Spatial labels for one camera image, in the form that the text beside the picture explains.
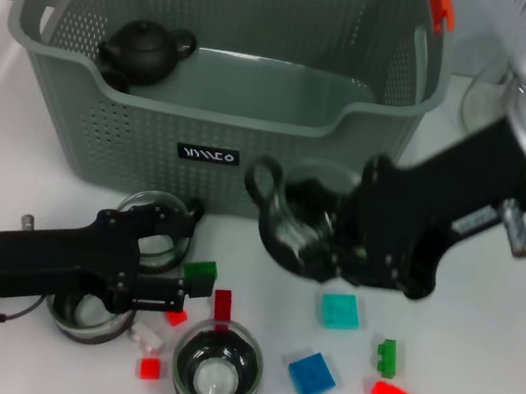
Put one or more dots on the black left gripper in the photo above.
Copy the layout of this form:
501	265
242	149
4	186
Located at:
55	260

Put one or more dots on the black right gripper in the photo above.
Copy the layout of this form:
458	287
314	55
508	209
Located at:
413	219

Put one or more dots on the glass teacup with black sleeve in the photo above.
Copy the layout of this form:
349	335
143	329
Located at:
165	256
85	326
216	378
280	244

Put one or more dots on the green rectangular building block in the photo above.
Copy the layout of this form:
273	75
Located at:
200	269

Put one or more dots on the small red sloped block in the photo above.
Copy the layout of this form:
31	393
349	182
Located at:
177	319

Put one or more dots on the teal flat square block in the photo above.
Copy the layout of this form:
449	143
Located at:
340	311

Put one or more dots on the white long building block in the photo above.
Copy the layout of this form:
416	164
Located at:
145	336

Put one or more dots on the dark red long block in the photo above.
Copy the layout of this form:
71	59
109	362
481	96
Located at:
223	305

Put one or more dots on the grey perforated storage bin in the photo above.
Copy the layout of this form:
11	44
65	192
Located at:
124	161

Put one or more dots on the small red square block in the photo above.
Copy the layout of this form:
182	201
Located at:
149	369

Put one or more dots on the green stepped building block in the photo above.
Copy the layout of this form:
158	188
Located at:
387	361

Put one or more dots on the blue flat square block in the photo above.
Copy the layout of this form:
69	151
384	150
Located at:
311	375

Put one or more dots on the small black clay cup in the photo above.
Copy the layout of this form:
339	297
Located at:
116	81

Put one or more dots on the black clay teapot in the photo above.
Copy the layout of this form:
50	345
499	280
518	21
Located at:
141	52

